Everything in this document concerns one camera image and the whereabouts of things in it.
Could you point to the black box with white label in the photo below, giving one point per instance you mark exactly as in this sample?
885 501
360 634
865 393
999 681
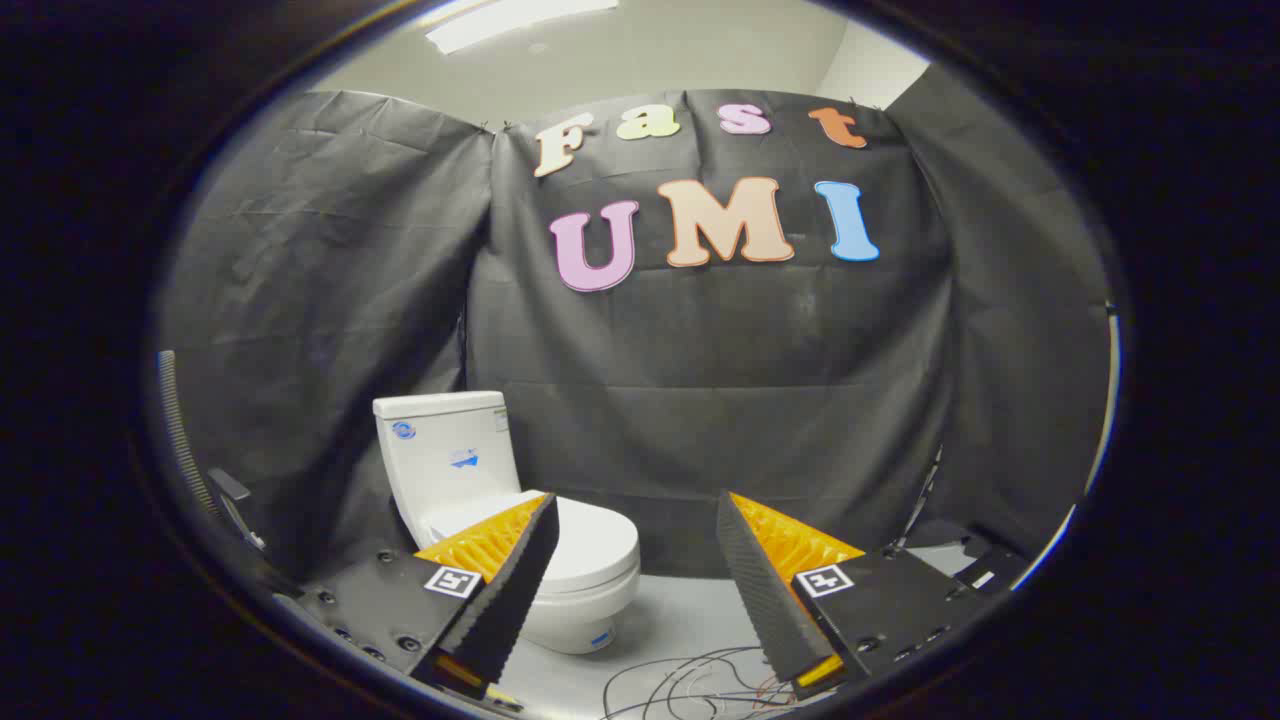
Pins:
990 572

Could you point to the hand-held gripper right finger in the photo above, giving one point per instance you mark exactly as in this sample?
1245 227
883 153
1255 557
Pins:
755 590

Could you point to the white toilet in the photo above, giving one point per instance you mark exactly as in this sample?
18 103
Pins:
445 450

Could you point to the black backdrop cloth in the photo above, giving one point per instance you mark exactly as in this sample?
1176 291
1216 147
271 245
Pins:
700 350

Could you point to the black stand device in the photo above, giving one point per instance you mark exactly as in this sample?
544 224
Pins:
235 505

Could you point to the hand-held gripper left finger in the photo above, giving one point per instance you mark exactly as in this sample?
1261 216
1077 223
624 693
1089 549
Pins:
520 590

